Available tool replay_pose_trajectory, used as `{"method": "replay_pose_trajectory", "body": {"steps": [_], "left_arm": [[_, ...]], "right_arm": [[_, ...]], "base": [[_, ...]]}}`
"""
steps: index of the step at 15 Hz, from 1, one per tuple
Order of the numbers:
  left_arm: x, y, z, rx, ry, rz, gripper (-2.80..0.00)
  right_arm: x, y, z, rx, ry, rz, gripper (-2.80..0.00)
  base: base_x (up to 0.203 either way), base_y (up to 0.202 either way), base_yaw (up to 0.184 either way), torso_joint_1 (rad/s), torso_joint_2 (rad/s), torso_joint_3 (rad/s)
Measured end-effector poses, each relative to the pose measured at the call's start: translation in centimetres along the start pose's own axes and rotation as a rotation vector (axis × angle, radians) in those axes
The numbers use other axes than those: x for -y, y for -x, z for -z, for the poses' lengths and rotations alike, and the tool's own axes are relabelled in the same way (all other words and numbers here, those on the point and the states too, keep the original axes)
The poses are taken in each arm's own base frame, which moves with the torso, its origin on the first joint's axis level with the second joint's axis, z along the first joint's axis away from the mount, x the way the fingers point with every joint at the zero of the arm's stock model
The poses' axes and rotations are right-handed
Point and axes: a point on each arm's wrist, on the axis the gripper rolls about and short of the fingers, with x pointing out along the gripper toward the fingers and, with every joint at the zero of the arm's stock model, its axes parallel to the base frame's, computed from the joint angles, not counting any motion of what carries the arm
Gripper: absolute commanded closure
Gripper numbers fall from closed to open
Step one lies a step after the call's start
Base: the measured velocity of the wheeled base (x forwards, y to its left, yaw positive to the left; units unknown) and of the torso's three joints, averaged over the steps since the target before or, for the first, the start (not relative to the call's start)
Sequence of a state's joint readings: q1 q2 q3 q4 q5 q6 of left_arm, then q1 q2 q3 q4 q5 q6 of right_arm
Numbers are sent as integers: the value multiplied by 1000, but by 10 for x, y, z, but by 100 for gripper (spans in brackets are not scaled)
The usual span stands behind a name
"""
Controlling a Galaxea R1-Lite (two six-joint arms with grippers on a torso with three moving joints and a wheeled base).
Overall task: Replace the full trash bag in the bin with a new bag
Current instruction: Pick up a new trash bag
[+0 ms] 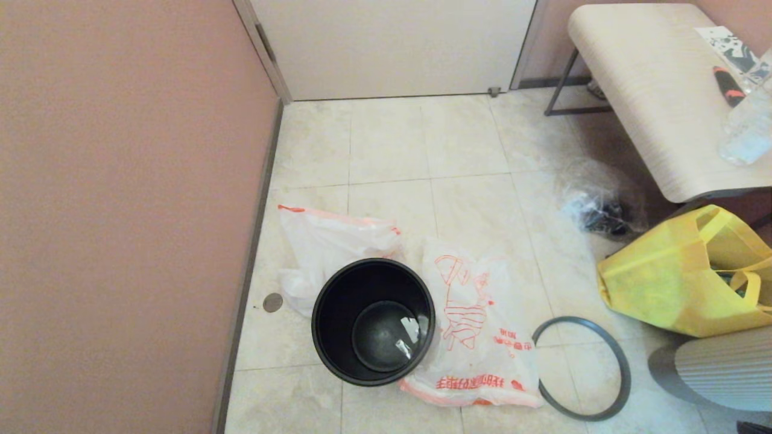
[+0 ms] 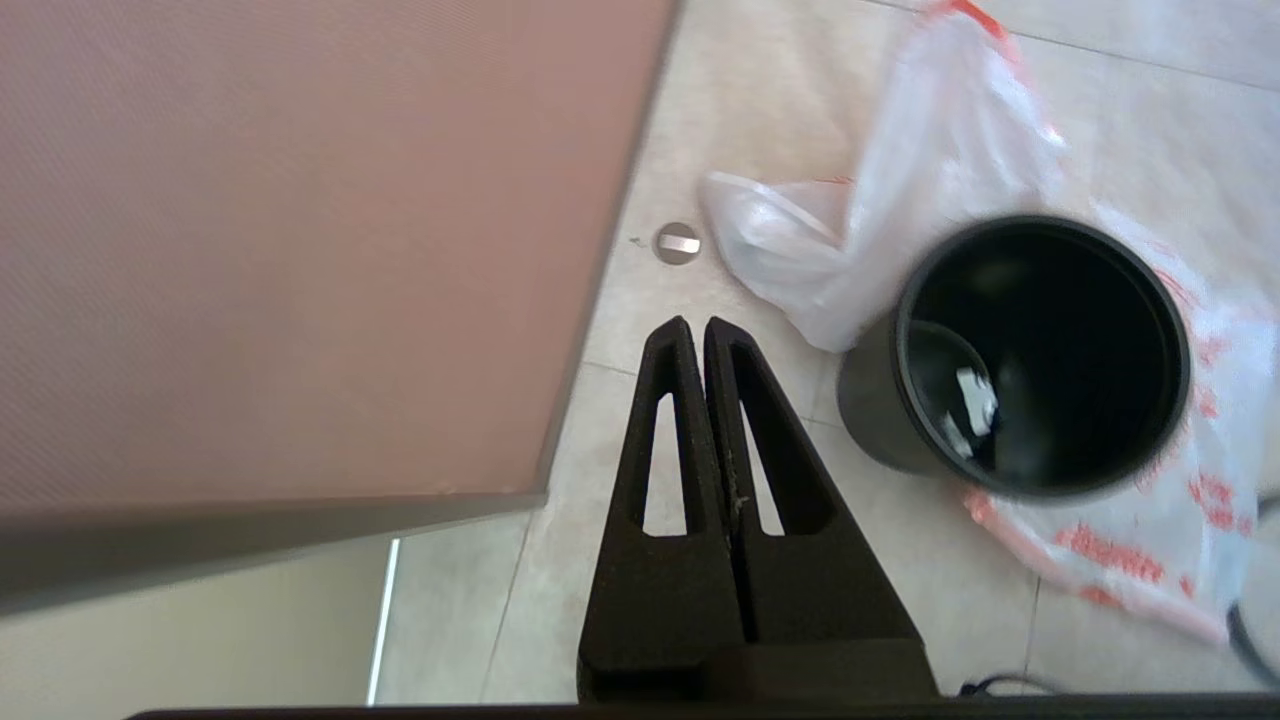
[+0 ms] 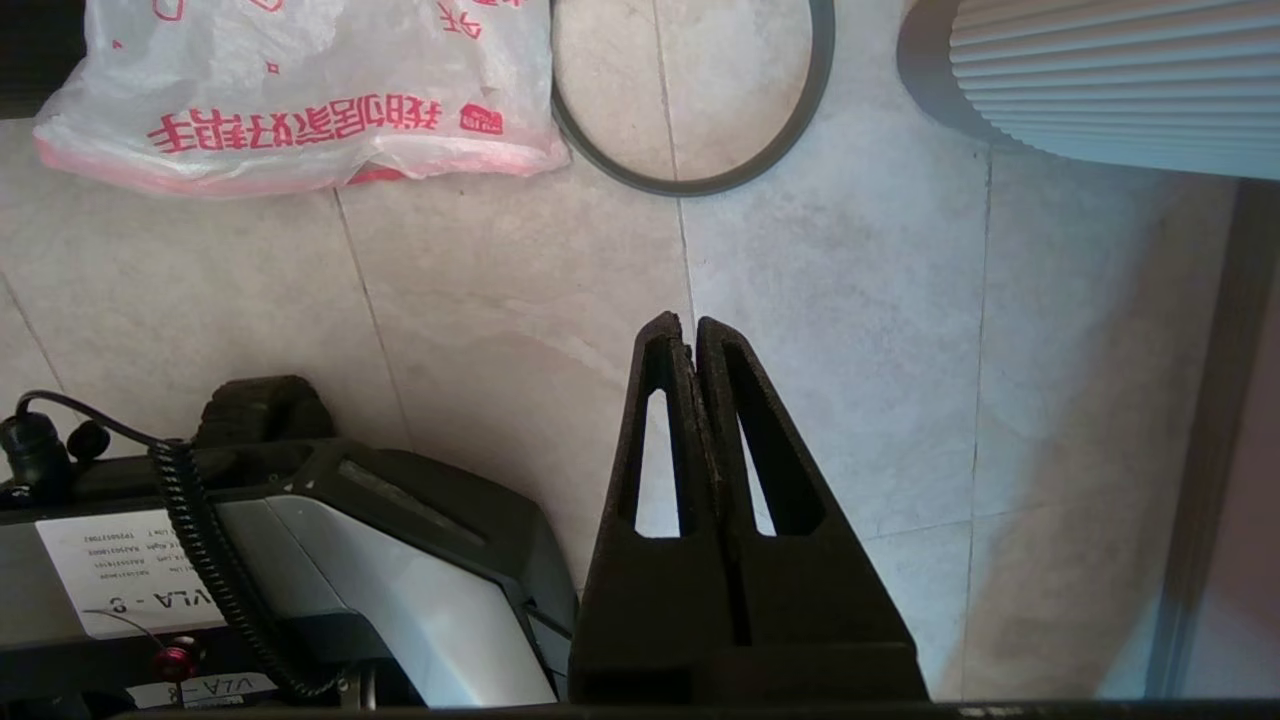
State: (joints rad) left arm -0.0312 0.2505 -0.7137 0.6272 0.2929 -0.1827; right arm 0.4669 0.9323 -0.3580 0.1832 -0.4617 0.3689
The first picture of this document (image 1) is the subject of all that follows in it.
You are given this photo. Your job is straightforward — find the white plastic bag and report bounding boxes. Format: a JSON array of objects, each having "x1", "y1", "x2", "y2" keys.
[{"x1": 277, "y1": 205, "x2": 403, "y2": 317}]

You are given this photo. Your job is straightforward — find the dark grey bin ring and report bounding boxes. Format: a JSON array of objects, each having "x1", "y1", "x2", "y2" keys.
[{"x1": 532, "y1": 315, "x2": 632, "y2": 421}]

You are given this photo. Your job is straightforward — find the black round trash bin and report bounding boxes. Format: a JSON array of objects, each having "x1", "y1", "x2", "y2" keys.
[{"x1": 311, "y1": 258, "x2": 437, "y2": 387}]

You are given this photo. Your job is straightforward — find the flat orange print plastic bag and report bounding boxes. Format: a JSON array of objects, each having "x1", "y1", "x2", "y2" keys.
[{"x1": 398, "y1": 238, "x2": 543, "y2": 409}]

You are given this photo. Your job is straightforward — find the clear bag with dark items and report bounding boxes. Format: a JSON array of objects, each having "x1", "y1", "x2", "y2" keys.
[{"x1": 558, "y1": 158, "x2": 649, "y2": 239}]

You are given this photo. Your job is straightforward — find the yellow fabric tote bag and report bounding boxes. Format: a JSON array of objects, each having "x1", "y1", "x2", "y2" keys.
[{"x1": 597, "y1": 205, "x2": 772, "y2": 338}]

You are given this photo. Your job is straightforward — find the long dark grey baseboard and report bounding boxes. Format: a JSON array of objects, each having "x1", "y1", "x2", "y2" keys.
[{"x1": 211, "y1": 98, "x2": 284, "y2": 434}]

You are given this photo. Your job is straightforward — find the white door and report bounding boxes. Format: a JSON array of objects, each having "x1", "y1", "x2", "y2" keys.
[{"x1": 250, "y1": 0, "x2": 537, "y2": 100}]

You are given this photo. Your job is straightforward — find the short dark grey baseboard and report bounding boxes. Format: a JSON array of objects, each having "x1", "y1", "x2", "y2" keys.
[{"x1": 517, "y1": 74, "x2": 592, "y2": 90}]

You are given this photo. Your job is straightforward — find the beige wood grain table top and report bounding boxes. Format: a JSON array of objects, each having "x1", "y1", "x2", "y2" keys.
[{"x1": 568, "y1": 4, "x2": 772, "y2": 204}]

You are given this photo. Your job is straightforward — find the black and orange tool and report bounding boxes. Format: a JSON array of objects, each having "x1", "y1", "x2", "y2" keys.
[{"x1": 713, "y1": 65, "x2": 747, "y2": 108}]

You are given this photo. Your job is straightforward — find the clear plastic bottle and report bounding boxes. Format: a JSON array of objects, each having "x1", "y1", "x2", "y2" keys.
[{"x1": 719, "y1": 48, "x2": 772, "y2": 166}]

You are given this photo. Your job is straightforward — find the white ribbed cylinder object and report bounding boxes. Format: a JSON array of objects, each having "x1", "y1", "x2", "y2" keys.
[{"x1": 648, "y1": 325, "x2": 772, "y2": 414}]

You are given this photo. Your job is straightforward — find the black and white printed leaflet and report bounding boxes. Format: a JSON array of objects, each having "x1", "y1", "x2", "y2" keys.
[{"x1": 695, "y1": 25, "x2": 762, "y2": 76}]

